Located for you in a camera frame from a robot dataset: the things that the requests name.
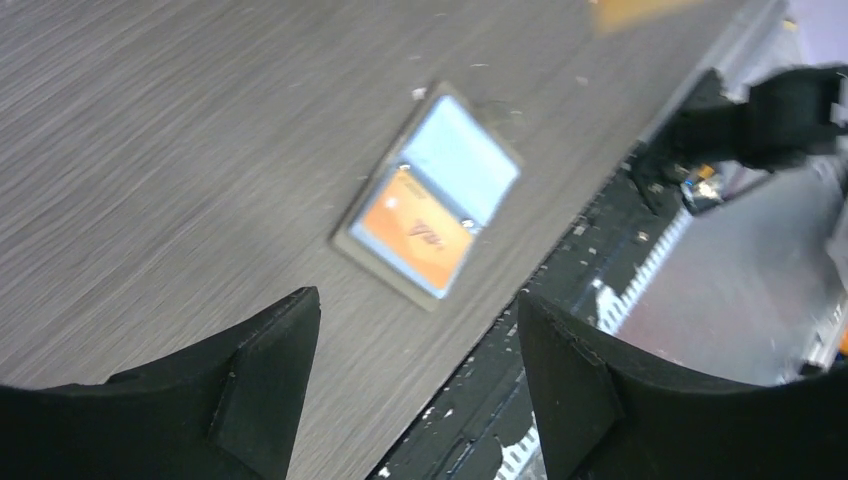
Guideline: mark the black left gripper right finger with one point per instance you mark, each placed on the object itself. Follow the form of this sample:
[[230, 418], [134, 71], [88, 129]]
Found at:
[[636, 417]]

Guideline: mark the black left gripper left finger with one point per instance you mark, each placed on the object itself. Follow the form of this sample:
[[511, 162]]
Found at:
[[226, 407]]

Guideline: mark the gold credit card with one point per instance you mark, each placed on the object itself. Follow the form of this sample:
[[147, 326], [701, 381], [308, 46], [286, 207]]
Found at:
[[610, 16], [412, 224]]

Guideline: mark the taupe leather card holder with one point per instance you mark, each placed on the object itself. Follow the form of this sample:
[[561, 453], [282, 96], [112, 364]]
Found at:
[[434, 191]]

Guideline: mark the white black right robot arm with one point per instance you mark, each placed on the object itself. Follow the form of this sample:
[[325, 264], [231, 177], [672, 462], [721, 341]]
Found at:
[[787, 117]]

